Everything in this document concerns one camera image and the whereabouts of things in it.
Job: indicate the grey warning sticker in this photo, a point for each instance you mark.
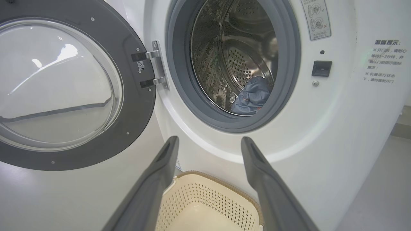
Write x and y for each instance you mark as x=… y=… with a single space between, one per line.
x=316 y=19

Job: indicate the blue bear print garment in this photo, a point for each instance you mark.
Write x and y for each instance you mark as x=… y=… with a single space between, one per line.
x=252 y=96

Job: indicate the cream perforated laundry basket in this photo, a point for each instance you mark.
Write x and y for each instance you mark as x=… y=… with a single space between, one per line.
x=199 y=208

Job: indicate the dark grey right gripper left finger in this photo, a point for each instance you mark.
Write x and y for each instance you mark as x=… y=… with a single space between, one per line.
x=151 y=189

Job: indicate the blue energy label sticker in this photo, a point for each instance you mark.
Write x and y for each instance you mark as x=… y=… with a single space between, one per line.
x=178 y=165

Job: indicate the steel perforated washer drum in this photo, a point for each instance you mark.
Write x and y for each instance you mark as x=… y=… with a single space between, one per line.
x=224 y=48

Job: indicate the black round glass washer door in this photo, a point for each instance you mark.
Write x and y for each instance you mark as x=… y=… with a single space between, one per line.
x=135 y=106

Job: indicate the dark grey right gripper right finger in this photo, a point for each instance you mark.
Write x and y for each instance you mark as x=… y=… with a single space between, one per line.
x=273 y=199

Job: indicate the silver door hinge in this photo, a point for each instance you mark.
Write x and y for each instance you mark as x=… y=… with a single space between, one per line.
x=159 y=64

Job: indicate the white front-load washing machine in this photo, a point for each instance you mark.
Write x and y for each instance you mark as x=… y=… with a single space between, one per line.
x=321 y=128

